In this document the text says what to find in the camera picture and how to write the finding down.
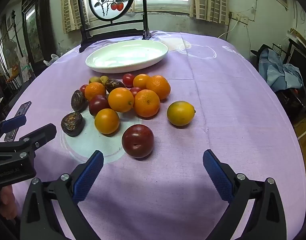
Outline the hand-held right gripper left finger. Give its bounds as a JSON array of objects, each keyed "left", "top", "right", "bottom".
[{"left": 19, "top": 150, "right": 105, "bottom": 240}]

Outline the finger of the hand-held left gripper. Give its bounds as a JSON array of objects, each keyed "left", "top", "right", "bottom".
[
  {"left": 0, "top": 123, "right": 57, "bottom": 160},
  {"left": 0, "top": 115, "right": 27, "bottom": 137}
]

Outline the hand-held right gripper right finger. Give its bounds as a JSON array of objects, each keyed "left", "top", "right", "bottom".
[{"left": 202, "top": 149, "right": 287, "bottom": 240}]

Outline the brown passion fruit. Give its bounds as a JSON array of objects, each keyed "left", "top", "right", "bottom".
[
  {"left": 61, "top": 112, "right": 84, "bottom": 137},
  {"left": 71, "top": 90, "right": 88, "bottom": 112},
  {"left": 105, "top": 79, "right": 126, "bottom": 93}
]

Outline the large dark red plum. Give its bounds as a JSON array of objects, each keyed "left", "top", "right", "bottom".
[{"left": 122, "top": 124, "right": 155, "bottom": 158}]

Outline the green-yellow orange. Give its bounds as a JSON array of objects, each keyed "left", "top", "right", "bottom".
[{"left": 167, "top": 101, "right": 196, "bottom": 127}]

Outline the large mandarin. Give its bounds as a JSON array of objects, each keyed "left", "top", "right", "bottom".
[{"left": 133, "top": 89, "right": 160, "bottom": 118}]

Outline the small smooth orange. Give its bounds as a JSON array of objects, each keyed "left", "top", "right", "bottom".
[{"left": 133, "top": 74, "right": 151, "bottom": 90}]

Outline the white oval plate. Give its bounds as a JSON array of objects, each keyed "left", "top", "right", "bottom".
[{"left": 85, "top": 40, "right": 169, "bottom": 74}]

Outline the person's left hand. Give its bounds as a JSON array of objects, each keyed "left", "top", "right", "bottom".
[{"left": 0, "top": 185, "right": 18, "bottom": 218}]

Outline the smartphone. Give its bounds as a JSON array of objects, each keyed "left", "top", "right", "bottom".
[{"left": 3, "top": 101, "right": 32, "bottom": 142}]

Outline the white plastic bag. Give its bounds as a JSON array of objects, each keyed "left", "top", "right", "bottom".
[{"left": 43, "top": 54, "right": 60, "bottom": 67}]

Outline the purple printed tablecloth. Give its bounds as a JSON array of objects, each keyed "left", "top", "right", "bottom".
[{"left": 4, "top": 31, "right": 306, "bottom": 240}]

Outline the cardboard box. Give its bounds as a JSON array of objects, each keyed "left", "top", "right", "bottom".
[{"left": 293, "top": 120, "right": 306, "bottom": 170}]

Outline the dark wooden cabinet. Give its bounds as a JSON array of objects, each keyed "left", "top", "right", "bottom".
[{"left": 21, "top": 0, "right": 58, "bottom": 67}]

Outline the blue clothes pile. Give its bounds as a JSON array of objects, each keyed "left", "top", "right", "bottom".
[{"left": 258, "top": 48, "right": 304, "bottom": 93}]

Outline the checked curtain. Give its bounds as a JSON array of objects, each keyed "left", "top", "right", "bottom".
[
  {"left": 60, "top": 0, "right": 90, "bottom": 34},
  {"left": 189, "top": 0, "right": 230, "bottom": 25}
]

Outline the black hat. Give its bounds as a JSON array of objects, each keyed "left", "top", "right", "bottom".
[{"left": 251, "top": 44, "right": 274, "bottom": 58}]

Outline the black monitor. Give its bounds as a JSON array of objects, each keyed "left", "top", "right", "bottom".
[{"left": 288, "top": 40, "right": 306, "bottom": 85}]

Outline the white cable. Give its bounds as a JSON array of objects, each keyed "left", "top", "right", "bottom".
[{"left": 217, "top": 20, "right": 240, "bottom": 40}]

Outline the white wall outlet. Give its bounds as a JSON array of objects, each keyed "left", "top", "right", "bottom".
[{"left": 229, "top": 12, "right": 249, "bottom": 25}]

